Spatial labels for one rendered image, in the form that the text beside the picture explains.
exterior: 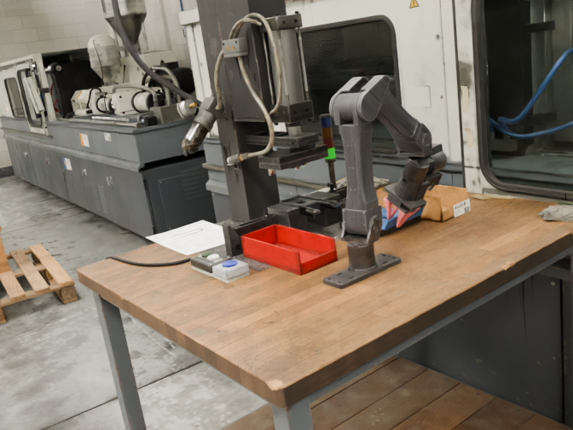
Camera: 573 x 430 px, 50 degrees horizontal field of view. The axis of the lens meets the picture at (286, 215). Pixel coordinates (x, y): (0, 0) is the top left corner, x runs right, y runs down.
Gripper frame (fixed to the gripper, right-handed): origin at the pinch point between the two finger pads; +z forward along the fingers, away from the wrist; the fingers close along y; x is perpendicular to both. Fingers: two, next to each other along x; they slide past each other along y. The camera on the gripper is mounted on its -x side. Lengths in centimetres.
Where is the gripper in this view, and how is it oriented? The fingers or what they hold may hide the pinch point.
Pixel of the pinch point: (395, 221)
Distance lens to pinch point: 170.4
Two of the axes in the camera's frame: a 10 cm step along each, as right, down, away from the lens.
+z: -2.1, 7.8, 5.9
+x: -7.5, 2.7, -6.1
